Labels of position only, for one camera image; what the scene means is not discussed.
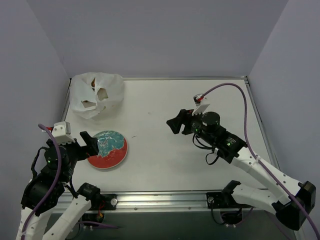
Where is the white plastic bag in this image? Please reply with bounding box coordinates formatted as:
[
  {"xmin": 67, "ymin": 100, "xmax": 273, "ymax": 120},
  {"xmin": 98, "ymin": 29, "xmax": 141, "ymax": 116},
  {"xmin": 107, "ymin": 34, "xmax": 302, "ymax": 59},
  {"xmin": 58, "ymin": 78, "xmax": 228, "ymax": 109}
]
[{"xmin": 69, "ymin": 72, "xmax": 125, "ymax": 119}]

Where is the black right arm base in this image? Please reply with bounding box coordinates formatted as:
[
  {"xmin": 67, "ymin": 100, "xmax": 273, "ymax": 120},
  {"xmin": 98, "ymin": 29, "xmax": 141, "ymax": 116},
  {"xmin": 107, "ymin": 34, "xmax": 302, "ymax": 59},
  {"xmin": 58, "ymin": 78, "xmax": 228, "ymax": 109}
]
[{"xmin": 206, "ymin": 180, "xmax": 253, "ymax": 228}]

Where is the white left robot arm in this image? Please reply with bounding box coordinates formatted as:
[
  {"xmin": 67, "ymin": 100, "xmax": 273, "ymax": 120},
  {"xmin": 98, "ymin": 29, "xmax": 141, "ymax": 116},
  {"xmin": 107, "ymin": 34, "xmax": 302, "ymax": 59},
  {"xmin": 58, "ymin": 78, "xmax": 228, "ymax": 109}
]
[{"xmin": 16, "ymin": 129, "xmax": 103, "ymax": 240}]

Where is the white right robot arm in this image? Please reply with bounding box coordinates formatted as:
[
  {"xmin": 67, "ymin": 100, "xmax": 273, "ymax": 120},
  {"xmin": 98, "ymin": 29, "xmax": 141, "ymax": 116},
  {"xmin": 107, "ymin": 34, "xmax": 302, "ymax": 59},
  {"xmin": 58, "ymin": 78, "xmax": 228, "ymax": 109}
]
[{"xmin": 166, "ymin": 109, "xmax": 316, "ymax": 231}]

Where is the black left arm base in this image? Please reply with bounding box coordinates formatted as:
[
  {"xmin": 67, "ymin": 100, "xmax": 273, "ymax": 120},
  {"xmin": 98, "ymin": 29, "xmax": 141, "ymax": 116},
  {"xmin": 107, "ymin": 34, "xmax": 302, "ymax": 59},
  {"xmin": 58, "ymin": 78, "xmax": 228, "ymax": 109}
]
[{"xmin": 76, "ymin": 183, "xmax": 117, "ymax": 227}]

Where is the red and teal plate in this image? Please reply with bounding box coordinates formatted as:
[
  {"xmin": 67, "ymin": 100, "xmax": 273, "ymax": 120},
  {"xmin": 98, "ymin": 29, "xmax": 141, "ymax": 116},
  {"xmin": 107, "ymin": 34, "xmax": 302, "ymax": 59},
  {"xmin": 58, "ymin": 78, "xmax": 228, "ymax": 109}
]
[{"xmin": 87, "ymin": 130, "xmax": 128, "ymax": 170}]

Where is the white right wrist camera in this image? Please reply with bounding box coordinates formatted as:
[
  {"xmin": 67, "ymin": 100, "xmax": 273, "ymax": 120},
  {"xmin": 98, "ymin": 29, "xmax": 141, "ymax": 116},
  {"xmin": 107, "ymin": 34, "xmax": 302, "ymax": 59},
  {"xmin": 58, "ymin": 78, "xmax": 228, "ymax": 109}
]
[{"xmin": 192, "ymin": 94, "xmax": 210, "ymax": 116}]

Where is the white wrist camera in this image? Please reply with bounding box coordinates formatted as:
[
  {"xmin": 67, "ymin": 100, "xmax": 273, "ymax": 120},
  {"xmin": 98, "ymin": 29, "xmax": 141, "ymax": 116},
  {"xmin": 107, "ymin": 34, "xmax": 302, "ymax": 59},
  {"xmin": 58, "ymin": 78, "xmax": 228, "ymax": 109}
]
[
  {"xmin": 51, "ymin": 121, "xmax": 75, "ymax": 145},
  {"xmin": 192, "ymin": 94, "xmax": 210, "ymax": 116}
]

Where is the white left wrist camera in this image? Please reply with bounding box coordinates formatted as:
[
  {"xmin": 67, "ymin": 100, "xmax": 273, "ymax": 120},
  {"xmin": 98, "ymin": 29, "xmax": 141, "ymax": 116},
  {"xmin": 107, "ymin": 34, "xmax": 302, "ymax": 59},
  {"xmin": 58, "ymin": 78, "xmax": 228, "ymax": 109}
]
[{"xmin": 51, "ymin": 121, "xmax": 75, "ymax": 145}]

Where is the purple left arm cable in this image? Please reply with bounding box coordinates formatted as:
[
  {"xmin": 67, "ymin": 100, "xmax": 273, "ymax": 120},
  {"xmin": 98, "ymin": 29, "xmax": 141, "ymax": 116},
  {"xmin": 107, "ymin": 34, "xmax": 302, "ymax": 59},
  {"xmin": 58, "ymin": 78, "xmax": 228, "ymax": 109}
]
[{"xmin": 19, "ymin": 123, "xmax": 63, "ymax": 240}]

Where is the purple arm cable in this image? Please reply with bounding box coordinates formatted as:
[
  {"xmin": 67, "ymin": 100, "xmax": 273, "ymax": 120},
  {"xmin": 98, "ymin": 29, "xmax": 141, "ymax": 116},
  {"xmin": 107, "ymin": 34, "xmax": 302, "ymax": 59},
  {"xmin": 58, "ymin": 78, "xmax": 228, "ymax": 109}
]
[
  {"xmin": 19, "ymin": 123, "xmax": 63, "ymax": 240},
  {"xmin": 198, "ymin": 83, "xmax": 320, "ymax": 240}
]

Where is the aluminium front rail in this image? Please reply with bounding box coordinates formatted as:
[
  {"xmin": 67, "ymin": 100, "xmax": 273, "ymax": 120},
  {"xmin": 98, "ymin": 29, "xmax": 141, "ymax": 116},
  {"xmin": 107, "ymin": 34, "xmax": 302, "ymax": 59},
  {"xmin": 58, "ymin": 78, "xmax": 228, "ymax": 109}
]
[{"xmin": 53, "ymin": 191, "xmax": 276, "ymax": 212}]

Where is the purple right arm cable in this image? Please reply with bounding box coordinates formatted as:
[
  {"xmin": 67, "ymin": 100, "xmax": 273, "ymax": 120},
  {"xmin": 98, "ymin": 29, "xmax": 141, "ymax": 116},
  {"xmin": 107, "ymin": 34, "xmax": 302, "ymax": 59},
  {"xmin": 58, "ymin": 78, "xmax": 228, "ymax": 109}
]
[{"xmin": 198, "ymin": 83, "xmax": 320, "ymax": 240}]

